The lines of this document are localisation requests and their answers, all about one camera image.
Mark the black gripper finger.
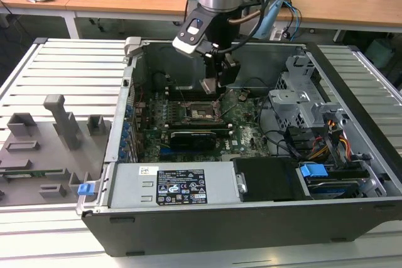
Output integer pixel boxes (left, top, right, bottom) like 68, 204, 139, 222
204, 56, 224, 89

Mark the grey parts rack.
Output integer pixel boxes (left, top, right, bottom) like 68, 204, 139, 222
0, 94, 113, 208

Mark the black plastic shroud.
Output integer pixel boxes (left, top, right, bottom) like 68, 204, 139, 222
234, 157, 311, 203

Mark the blue cable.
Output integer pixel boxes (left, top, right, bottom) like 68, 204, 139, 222
283, 0, 303, 42

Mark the grey power supply unit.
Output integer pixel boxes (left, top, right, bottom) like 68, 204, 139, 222
108, 161, 243, 209

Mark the blue disk carrier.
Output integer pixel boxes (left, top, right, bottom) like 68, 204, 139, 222
299, 162, 329, 188

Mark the black RAM slot bank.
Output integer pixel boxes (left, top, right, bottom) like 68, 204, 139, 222
168, 122, 231, 137
165, 87, 221, 100

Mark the blue case latch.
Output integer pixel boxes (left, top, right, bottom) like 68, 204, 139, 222
77, 182, 95, 197

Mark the silver metal drive cage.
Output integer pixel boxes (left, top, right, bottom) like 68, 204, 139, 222
268, 50, 347, 131

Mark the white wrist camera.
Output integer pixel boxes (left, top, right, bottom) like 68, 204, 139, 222
171, 16, 212, 58

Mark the black graphics card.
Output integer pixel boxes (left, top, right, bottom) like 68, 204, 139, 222
169, 129, 217, 152

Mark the black open PC case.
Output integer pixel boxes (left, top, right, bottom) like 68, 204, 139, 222
80, 36, 402, 258

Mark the silver CPU plate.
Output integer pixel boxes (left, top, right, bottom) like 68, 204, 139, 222
198, 78, 218, 95

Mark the thin wire locking lever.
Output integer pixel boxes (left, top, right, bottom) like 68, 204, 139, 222
175, 83, 187, 105
219, 104, 237, 118

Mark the grey case handle latch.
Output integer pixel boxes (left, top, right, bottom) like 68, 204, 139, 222
123, 36, 143, 59

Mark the CPU socket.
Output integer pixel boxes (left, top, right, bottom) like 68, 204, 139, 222
183, 100, 225, 124

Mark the yellow red wire bundle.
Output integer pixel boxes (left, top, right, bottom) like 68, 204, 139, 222
309, 117, 352, 163

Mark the green motherboard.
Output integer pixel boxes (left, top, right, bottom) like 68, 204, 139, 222
134, 88, 271, 163

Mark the green waste bin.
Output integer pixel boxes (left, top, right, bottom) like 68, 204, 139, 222
365, 37, 396, 68

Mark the green RAM stick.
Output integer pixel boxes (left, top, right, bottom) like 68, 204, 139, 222
0, 169, 63, 178

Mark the metal socket cover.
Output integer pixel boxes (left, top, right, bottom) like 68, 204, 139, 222
215, 89, 237, 117

